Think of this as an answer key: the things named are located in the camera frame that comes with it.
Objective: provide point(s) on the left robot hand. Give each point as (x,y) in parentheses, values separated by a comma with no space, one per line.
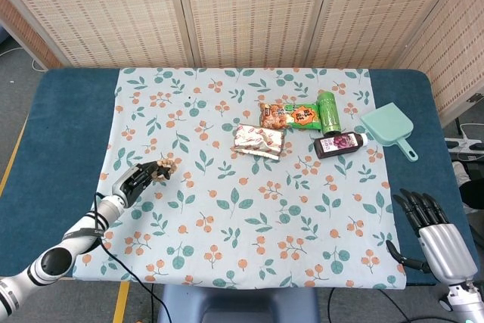
(138,183)

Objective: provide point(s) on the silver red snack packet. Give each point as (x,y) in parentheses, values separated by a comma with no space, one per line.
(259,141)

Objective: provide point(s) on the green patterned can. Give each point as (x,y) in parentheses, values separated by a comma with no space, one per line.
(327,112)

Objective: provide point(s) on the mint green plastic scoop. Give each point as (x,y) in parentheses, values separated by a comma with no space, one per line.
(389,126)

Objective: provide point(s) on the green peanut snack packet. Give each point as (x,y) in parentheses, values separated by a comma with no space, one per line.
(290,115)

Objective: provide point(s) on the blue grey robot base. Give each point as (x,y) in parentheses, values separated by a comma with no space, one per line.
(238,306)

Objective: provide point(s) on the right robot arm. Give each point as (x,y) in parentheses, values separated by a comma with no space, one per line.
(465,302)

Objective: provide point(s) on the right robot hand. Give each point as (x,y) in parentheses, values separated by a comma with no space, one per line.
(440,243)

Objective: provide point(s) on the dark purple juice bottle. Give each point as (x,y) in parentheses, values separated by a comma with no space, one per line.
(339,144)

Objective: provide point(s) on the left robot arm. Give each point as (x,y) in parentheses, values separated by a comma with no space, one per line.
(64,251)

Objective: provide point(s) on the floral patterned tablecloth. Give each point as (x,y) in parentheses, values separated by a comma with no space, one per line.
(242,183)

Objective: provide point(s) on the woven folding screen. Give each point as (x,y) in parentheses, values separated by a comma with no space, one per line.
(242,13)

